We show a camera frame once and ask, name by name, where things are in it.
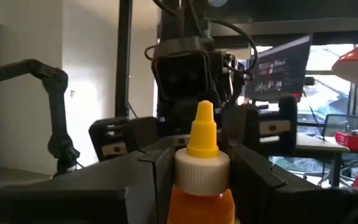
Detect computer monitor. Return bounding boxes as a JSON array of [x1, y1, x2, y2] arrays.
[[244, 34, 313, 102]]

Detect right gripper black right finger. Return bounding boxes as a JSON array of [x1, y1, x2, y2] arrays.
[[224, 139, 347, 224]]

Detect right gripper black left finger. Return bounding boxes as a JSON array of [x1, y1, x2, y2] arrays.
[[0, 138, 176, 224]]

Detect red box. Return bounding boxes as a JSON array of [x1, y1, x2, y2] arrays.
[[334, 130, 358, 152]]

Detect background desk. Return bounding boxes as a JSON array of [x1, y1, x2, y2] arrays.
[[295, 132, 351, 187]]

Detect grey office chair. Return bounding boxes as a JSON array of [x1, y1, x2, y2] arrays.
[[323, 113, 358, 138]]

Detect large orange food coloring bottle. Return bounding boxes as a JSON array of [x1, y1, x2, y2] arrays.
[[165, 100, 237, 224]]

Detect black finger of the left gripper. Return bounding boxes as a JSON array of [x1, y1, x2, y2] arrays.
[[88, 116, 160, 162], [221, 95, 298, 158]]

